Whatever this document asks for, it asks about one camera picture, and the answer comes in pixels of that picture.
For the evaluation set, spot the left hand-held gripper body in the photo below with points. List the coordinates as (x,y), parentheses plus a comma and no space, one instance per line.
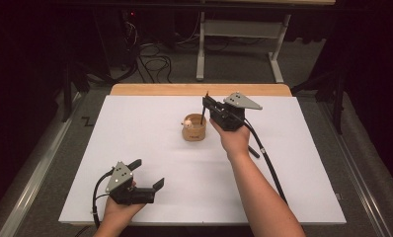
(118,176)

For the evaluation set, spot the white table sheet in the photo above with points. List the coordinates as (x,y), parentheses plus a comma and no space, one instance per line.
(151,138)

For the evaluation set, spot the round wooden brush holder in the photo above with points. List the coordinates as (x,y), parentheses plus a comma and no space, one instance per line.
(194,133)

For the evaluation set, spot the white metal frame desk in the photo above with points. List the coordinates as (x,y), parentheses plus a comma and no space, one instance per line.
(240,29)

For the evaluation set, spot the person's left hand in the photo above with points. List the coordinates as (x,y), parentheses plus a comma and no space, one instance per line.
(118,214)

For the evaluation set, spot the wooden table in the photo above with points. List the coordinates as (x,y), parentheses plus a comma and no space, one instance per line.
(168,89)

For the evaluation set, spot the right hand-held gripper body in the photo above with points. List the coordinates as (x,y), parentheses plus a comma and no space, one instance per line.
(229,117)

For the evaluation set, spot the black metal stand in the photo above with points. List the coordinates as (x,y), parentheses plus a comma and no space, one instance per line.
(67,92)
(338,105)

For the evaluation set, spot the aluminium floor rail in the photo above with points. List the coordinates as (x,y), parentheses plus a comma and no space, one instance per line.
(36,177)
(359,171)

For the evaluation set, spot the dark equipment with red light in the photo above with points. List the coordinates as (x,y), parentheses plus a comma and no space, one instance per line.
(130,36)

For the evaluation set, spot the black makeup brush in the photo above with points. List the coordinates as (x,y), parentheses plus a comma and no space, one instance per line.
(254,153)

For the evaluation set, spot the person's right hand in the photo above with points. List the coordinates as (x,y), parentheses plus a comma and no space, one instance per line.
(235,141)

